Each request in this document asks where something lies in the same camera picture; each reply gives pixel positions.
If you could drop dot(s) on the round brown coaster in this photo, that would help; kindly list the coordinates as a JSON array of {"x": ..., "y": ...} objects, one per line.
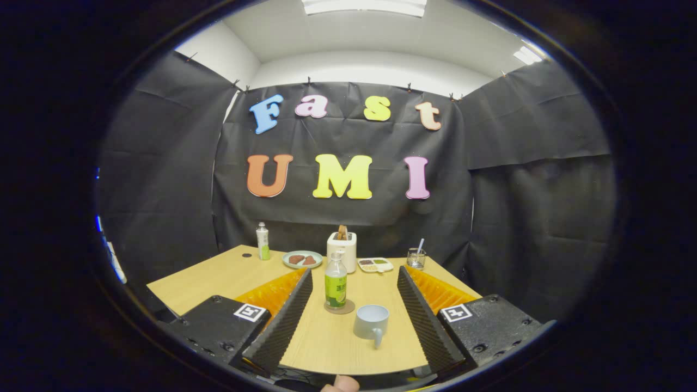
[{"x": 350, "y": 307}]

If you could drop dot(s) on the brown bread slice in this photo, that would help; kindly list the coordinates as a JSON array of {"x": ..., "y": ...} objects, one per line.
[{"x": 342, "y": 233}]

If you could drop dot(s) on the small white green bottle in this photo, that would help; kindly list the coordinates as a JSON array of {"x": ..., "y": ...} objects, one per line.
[{"x": 263, "y": 242}]

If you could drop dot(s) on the green label juice bottle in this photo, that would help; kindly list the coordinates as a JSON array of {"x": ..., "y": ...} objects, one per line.
[{"x": 336, "y": 288}]

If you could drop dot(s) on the clear glass tumbler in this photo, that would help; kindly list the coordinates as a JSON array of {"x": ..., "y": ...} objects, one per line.
[{"x": 416, "y": 260}]

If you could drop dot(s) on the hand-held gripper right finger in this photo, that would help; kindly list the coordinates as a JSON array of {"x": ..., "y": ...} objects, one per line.
[{"x": 427, "y": 326}]

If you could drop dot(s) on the wooden table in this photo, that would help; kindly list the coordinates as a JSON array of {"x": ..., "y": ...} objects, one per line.
[{"x": 321, "y": 348}]

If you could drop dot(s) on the white divided snack dish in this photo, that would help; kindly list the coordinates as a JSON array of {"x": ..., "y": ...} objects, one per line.
[{"x": 375, "y": 265}]

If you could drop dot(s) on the black backdrop cloth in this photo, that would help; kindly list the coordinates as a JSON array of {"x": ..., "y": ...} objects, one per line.
[{"x": 348, "y": 218}]

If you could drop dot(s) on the white cup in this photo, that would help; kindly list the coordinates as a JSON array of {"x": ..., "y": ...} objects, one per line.
[{"x": 370, "y": 322}]

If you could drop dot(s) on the long ceiling light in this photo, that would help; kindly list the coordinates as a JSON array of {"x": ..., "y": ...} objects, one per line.
[{"x": 365, "y": 6}]

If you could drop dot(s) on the brown meat piece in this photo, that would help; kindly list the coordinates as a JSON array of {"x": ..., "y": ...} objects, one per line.
[
  {"x": 310, "y": 261},
  {"x": 296, "y": 259}
]

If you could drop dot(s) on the small ceiling light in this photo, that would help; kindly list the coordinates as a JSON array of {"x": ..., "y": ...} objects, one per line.
[{"x": 528, "y": 54}]

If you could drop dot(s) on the cream toaster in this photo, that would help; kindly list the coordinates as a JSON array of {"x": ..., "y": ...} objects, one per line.
[{"x": 349, "y": 250}]

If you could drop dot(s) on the pale green plate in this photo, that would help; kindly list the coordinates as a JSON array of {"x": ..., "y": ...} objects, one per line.
[{"x": 301, "y": 267}]

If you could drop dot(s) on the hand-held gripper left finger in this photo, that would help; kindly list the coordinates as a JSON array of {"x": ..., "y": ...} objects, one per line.
[{"x": 283, "y": 326}]

